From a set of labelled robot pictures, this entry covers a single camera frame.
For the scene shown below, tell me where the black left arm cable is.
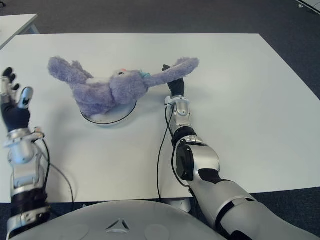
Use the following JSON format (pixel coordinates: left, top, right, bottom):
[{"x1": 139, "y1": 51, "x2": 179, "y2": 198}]
[{"x1": 37, "y1": 136, "x2": 76, "y2": 203}]

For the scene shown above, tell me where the grey table leg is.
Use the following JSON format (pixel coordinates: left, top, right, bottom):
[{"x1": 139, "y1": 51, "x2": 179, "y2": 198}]
[{"x1": 169, "y1": 197, "x2": 193, "y2": 213}]

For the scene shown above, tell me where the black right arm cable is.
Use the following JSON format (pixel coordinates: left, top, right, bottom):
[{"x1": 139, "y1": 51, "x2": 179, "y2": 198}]
[{"x1": 156, "y1": 104, "x2": 191, "y2": 200}]

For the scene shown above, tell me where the white plate black rim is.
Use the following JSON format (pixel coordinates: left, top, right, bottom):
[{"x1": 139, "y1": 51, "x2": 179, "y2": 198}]
[{"x1": 80, "y1": 99, "x2": 138, "y2": 126}]

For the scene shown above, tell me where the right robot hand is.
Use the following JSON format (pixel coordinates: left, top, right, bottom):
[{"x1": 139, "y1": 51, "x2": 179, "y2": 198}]
[{"x1": 161, "y1": 63, "x2": 186, "y2": 97}]

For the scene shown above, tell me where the white background object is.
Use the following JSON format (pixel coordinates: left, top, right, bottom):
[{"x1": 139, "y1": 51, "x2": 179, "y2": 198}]
[{"x1": 297, "y1": 0, "x2": 320, "y2": 11}]

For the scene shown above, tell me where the white side table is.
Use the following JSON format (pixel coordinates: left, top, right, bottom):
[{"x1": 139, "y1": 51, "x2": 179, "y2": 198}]
[{"x1": 0, "y1": 14, "x2": 40, "y2": 50}]

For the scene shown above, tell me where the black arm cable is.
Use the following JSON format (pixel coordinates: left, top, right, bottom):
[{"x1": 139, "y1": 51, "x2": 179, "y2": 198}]
[
  {"x1": 37, "y1": 136, "x2": 76, "y2": 203},
  {"x1": 156, "y1": 104, "x2": 191, "y2": 200}
]

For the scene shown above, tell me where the grey robot torso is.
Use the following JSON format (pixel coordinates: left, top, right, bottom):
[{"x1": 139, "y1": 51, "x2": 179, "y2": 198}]
[{"x1": 11, "y1": 199, "x2": 227, "y2": 240}]

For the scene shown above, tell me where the purple plush bunny doll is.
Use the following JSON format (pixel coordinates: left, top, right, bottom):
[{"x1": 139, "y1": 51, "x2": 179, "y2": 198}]
[{"x1": 47, "y1": 56, "x2": 200, "y2": 118}]

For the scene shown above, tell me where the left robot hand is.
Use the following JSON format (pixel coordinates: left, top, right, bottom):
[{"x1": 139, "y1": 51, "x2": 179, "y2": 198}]
[{"x1": 0, "y1": 66, "x2": 35, "y2": 133}]

